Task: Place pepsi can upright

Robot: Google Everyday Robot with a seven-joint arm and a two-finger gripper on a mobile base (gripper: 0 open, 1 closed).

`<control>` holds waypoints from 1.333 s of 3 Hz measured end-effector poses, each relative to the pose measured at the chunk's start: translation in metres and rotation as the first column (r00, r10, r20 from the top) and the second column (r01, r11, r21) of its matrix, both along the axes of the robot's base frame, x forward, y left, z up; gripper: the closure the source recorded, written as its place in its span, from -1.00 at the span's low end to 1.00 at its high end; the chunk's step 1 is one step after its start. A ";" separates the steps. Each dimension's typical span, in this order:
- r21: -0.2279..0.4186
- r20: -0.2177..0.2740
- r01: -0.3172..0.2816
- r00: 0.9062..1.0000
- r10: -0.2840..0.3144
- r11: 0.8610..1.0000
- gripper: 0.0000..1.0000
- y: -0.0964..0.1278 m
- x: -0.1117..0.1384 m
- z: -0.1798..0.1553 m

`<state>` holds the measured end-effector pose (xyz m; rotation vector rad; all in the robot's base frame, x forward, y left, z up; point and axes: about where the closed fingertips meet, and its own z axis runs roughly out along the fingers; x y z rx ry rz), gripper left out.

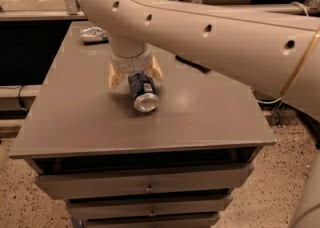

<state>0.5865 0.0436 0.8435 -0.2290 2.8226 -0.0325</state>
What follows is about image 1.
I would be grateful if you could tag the top grey drawer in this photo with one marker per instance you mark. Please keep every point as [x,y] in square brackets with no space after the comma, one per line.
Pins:
[141,182]

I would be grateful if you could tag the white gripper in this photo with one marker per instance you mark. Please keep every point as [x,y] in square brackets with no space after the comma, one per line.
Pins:
[130,63]

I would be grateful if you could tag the bottom grey drawer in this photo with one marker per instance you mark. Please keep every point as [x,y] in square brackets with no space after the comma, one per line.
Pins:
[200,220]

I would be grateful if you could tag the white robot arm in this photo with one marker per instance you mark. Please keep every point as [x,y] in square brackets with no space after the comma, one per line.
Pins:
[278,54]

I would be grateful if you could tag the grey drawer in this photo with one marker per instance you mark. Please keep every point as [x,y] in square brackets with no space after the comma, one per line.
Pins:
[141,182]
[200,220]
[149,207]

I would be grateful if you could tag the silver soda can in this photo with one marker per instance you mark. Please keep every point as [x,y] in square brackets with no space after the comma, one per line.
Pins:
[93,35]

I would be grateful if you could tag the middle grey drawer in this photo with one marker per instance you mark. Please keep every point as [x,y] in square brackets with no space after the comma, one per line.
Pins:
[149,207]

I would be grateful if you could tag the blue pepsi can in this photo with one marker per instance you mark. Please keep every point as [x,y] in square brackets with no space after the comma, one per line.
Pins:
[143,92]

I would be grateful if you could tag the grey drawer cabinet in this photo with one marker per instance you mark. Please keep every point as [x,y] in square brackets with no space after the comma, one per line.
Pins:
[76,124]

